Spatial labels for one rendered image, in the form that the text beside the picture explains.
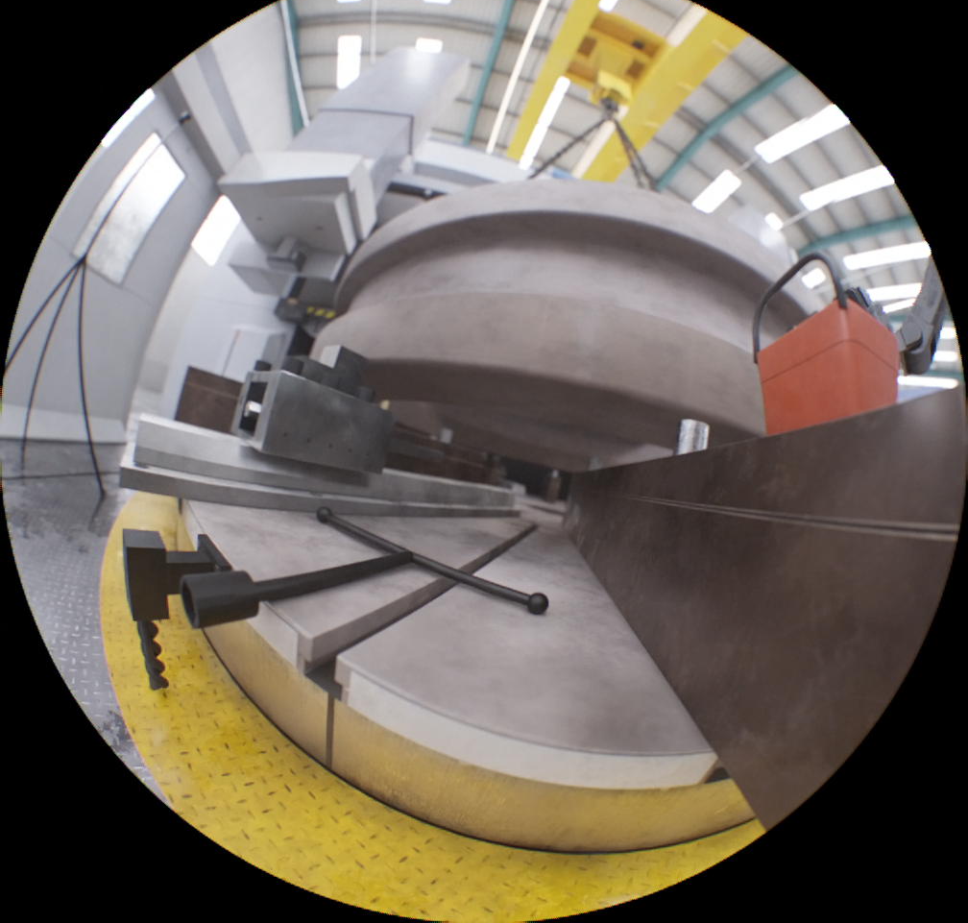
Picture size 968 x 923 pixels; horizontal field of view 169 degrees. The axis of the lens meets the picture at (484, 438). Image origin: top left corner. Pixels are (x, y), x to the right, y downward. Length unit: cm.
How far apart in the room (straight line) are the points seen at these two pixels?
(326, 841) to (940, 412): 78
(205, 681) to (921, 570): 98
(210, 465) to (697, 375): 134
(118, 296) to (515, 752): 300
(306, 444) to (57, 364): 217
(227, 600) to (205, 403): 174
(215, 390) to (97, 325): 124
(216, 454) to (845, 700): 113
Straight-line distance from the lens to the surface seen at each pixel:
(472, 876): 61
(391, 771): 56
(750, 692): 42
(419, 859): 61
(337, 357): 110
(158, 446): 92
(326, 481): 109
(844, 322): 41
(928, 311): 67
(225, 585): 44
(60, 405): 279
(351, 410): 100
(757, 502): 46
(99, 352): 289
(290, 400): 90
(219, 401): 209
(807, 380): 44
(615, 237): 135
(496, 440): 518
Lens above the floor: 57
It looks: 5 degrees up
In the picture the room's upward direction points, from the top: 14 degrees clockwise
